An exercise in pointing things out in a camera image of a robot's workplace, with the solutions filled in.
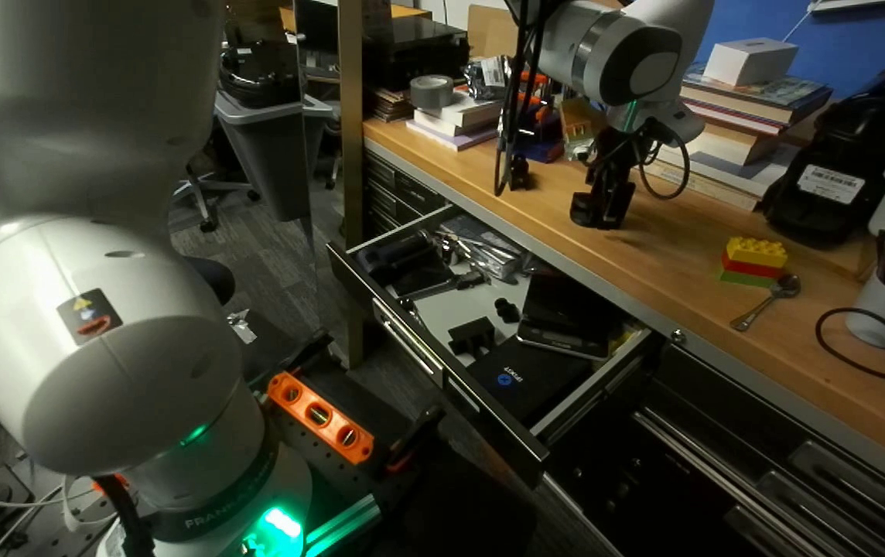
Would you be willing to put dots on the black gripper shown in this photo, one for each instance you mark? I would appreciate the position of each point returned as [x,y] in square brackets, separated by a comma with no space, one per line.
[612,188]

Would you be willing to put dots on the small black block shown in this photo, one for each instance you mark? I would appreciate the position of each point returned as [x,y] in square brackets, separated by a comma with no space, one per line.
[505,312]

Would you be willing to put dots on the metal drawer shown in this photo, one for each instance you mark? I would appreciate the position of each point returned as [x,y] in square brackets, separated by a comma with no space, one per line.
[441,271]

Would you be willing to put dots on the black plastic bracket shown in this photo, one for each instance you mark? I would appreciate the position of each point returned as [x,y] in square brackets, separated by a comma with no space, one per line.
[471,339]

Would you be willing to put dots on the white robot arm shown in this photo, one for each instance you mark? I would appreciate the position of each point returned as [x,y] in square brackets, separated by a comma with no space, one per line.
[115,358]

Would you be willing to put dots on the stack of books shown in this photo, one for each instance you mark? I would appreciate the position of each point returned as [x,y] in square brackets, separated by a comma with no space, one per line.
[743,137]

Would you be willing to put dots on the stacked toy bricks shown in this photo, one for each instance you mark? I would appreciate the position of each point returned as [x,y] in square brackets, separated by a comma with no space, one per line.
[754,262]

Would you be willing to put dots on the black box blue logo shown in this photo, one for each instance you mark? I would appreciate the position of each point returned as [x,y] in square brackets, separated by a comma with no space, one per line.
[527,382]

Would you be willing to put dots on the white box on books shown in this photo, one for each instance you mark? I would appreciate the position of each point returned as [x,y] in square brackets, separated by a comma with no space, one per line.
[749,63]

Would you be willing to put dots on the metal spoon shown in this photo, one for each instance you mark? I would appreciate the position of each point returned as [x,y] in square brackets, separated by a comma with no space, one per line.
[782,289]

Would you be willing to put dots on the grey tape roll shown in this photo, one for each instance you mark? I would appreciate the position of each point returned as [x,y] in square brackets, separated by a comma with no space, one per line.
[431,92]

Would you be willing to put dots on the black label printer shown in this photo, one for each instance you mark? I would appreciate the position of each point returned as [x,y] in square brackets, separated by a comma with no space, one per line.
[837,180]

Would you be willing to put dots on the grey waste bin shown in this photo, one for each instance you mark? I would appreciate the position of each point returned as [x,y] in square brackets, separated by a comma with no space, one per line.
[275,146]

